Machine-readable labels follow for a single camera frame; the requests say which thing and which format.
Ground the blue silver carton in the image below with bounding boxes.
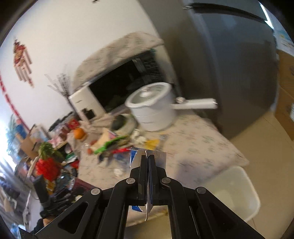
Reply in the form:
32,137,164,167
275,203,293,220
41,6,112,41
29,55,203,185
130,149,166,221

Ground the white trash bin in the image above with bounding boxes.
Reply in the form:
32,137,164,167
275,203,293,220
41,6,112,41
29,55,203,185
203,166,261,222

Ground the red flower pot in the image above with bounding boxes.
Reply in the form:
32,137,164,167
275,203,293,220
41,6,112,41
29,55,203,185
35,158,60,182

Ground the floral tablecloth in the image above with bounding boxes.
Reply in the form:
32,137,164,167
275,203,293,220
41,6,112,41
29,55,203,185
78,112,249,189

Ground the green snack wrapper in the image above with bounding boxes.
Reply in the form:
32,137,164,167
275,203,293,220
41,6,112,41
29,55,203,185
93,135,129,154

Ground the orange fruit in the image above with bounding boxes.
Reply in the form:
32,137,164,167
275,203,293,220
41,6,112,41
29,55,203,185
73,127,86,140

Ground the yellow wrapper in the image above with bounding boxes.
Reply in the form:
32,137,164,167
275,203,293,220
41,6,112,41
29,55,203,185
144,139,160,150

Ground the crumpled white tissue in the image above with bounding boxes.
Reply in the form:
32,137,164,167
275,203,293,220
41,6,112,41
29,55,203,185
130,129,147,145

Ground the white microwave oven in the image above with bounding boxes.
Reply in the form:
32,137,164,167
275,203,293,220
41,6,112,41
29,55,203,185
69,49,164,121

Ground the white electric pot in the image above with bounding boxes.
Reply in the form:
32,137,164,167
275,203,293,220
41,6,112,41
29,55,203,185
125,82,218,131

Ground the lower cardboard box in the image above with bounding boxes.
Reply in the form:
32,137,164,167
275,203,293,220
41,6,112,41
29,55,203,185
275,87,293,140

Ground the cardboard box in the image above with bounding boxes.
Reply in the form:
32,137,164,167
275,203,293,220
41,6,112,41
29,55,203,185
278,50,294,95
275,87,293,140

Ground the red chinese knot decoration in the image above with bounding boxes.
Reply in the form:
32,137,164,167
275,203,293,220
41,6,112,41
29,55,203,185
13,39,34,88

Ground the floral microwave cover cloth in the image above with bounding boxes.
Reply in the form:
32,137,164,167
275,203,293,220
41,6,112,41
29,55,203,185
71,31,164,92

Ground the grey refrigerator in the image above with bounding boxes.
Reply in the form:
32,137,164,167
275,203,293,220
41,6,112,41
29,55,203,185
140,1,277,138

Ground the upper cardboard box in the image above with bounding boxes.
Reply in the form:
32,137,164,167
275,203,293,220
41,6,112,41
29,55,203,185
278,50,294,95

